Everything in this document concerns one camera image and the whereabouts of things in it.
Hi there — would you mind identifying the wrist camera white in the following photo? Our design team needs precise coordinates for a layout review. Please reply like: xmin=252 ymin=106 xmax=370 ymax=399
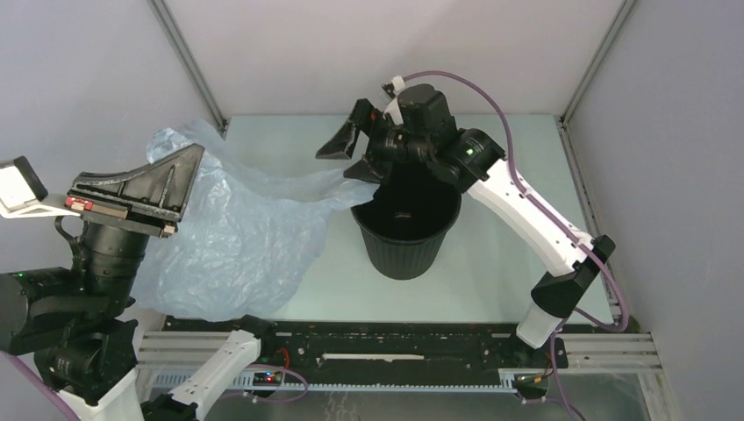
xmin=1 ymin=156 xmax=80 ymax=219
xmin=382 ymin=75 xmax=405 ymax=125

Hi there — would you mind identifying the aluminium frame post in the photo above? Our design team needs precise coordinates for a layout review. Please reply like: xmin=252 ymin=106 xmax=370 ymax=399
xmin=147 ymin=0 xmax=228 ymax=134
xmin=560 ymin=0 xmax=640 ymax=125

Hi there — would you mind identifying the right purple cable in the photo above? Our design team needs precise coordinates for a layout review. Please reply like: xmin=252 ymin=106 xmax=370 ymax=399
xmin=401 ymin=70 xmax=631 ymax=421

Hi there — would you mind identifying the right aluminium frame post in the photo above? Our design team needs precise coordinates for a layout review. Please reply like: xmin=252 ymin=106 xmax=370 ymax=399
xmin=560 ymin=0 xmax=640 ymax=125

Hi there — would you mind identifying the left aluminium frame post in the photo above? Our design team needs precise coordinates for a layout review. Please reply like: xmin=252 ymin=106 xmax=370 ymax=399
xmin=147 ymin=0 xmax=228 ymax=134

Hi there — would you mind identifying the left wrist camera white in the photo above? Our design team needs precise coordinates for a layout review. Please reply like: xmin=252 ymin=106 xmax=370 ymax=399
xmin=1 ymin=156 xmax=80 ymax=219

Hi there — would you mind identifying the purple cable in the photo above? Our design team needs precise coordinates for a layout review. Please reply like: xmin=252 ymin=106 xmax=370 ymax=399
xmin=401 ymin=70 xmax=631 ymax=421
xmin=3 ymin=351 xmax=82 ymax=421

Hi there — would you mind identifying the light blue plastic trash bag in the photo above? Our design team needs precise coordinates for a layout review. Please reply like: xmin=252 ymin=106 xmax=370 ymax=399
xmin=132 ymin=119 xmax=376 ymax=322

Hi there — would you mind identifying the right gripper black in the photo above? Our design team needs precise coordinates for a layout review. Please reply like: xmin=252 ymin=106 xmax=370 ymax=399
xmin=318 ymin=96 xmax=434 ymax=184

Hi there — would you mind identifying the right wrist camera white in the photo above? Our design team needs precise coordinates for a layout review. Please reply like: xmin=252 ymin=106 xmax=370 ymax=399
xmin=382 ymin=75 xmax=405 ymax=125

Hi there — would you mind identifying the black ribbed trash bin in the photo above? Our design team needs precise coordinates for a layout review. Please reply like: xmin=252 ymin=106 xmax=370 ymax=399
xmin=351 ymin=166 xmax=462 ymax=281

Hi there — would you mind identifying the small circuit board with leds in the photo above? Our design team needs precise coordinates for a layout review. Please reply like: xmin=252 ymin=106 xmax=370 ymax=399
xmin=252 ymin=371 xmax=283 ymax=387

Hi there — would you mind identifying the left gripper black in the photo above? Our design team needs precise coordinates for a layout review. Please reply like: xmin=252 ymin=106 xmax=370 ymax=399
xmin=73 ymin=137 xmax=210 ymax=312

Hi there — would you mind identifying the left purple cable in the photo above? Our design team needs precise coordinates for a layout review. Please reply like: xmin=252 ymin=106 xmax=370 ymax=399
xmin=3 ymin=351 xmax=82 ymax=421

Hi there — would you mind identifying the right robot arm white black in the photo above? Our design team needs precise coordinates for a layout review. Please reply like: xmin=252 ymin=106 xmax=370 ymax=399
xmin=316 ymin=80 xmax=616 ymax=367

